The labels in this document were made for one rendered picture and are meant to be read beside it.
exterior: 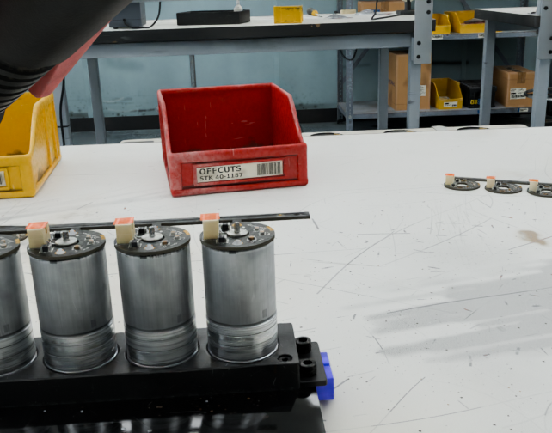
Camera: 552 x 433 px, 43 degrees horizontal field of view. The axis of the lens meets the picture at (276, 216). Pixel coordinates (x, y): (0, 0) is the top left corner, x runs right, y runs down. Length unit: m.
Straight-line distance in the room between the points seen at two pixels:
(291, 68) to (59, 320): 4.43
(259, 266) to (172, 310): 0.03
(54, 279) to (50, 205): 0.28
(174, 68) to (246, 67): 0.46
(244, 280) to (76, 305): 0.05
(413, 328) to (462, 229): 0.13
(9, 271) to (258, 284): 0.08
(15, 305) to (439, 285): 0.20
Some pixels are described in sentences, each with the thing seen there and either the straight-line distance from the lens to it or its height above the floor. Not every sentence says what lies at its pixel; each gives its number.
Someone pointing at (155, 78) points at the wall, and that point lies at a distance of 4.68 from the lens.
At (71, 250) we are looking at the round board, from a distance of 0.23.
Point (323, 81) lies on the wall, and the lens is 4.67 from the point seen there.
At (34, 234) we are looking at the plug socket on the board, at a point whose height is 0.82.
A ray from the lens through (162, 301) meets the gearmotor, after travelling 0.23.
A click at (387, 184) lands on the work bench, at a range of 0.51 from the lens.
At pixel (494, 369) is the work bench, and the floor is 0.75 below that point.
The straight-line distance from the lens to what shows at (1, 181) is 0.54.
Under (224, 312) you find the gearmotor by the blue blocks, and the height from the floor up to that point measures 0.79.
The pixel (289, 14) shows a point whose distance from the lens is 2.58.
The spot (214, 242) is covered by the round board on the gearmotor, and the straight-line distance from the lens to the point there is 0.23.
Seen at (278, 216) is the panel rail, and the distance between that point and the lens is 0.25.
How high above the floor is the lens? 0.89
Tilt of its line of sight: 18 degrees down
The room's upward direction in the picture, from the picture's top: 2 degrees counter-clockwise
